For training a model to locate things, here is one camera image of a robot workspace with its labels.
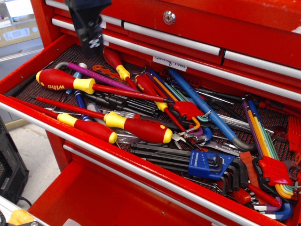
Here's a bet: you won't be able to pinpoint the red yellow screwdriver middle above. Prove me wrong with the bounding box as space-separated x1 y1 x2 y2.
135 75 184 131

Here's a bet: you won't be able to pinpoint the red yellow screwdriver back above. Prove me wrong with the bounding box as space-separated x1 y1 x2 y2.
103 47 137 90

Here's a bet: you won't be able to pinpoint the violet Allen key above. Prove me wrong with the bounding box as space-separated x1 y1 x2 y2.
54 62 136 91

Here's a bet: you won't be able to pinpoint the black Torx key set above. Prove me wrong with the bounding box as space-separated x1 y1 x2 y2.
84 92 159 117

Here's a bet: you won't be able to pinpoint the rainbow Allen key set right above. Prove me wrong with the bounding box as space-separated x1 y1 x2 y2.
242 95 299 221

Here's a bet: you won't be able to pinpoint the black device on floor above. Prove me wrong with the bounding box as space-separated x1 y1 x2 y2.
0 121 29 204

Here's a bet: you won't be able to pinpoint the rainbow Allen key set centre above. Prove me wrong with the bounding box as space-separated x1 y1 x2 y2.
142 71 212 145

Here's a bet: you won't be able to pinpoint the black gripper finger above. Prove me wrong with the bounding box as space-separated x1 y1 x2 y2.
65 0 112 58

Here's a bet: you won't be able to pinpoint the rainbow allen key set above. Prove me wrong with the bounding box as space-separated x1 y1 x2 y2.
142 71 212 145
242 95 299 221

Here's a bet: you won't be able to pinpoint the silver combination wrench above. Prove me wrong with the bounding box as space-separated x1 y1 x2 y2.
215 113 276 135

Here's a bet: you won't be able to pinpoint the open red drawer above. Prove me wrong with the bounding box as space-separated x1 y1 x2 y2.
0 34 301 226

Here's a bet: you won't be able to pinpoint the red yellow screwdriver front centre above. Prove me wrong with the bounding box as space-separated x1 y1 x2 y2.
31 96 173 144

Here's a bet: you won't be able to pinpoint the red comb-like holder right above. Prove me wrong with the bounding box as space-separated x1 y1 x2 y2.
287 116 301 156

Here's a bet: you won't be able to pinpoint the blue holder black Allen keys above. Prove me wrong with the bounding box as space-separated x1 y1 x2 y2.
130 144 248 192

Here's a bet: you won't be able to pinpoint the large blue Allen key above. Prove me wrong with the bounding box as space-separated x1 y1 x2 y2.
166 67 257 152

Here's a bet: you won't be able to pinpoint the large red yellow Wiha screwdriver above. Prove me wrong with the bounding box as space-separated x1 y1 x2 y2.
36 69 173 103

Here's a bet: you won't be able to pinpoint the red tool chest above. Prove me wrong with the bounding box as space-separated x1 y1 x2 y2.
0 0 301 226

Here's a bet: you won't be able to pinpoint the blue white precision screwdriver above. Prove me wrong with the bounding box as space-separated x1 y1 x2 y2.
65 62 88 95

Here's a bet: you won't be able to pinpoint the red yellow screwdriver front left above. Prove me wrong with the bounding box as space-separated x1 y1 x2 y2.
9 96 118 144

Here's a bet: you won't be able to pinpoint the white cutting tools label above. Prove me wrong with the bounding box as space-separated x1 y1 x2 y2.
152 56 187 72

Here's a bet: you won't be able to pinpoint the orange plastic key holder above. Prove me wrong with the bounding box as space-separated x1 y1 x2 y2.
92 65 125 83

